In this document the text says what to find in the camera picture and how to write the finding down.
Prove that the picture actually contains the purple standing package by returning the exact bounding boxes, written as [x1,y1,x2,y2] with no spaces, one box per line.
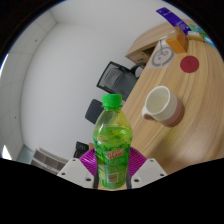
[155,7,193,34]

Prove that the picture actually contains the green drink bottle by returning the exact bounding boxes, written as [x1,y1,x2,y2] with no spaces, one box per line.
[92,93,134,190]

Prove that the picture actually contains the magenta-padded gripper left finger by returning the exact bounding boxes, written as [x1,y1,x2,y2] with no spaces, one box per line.
[57,148,100,189]

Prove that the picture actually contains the wooden side desk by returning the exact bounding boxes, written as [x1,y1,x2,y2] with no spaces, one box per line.
[124,18,188,69]

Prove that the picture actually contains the white and brown mug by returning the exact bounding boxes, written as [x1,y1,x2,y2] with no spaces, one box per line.
[141,85,186,128]

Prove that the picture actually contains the black mesh office chair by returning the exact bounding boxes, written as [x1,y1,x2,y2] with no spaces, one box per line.
[96,60,147,102]

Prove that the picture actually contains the grey backpack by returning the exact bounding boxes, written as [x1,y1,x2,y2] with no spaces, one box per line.
[103,66,134,98]

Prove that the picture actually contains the orange-brown box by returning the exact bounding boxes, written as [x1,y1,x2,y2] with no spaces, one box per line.
[165,25,190,54]

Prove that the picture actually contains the large dark brown box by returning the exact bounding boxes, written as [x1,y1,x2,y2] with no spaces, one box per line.
[75,141,90,153]

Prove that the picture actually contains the flat green box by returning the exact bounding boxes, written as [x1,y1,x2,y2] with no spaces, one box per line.
[189,23,209,38]

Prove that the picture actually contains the flat round red coaster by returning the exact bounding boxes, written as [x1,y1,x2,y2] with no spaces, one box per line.
[179,55,200,74]

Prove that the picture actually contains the small blue white box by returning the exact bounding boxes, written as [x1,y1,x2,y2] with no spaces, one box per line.
[203,35,216,47]

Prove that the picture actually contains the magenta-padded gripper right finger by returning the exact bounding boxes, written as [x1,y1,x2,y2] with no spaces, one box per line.
[125,146,168,189]

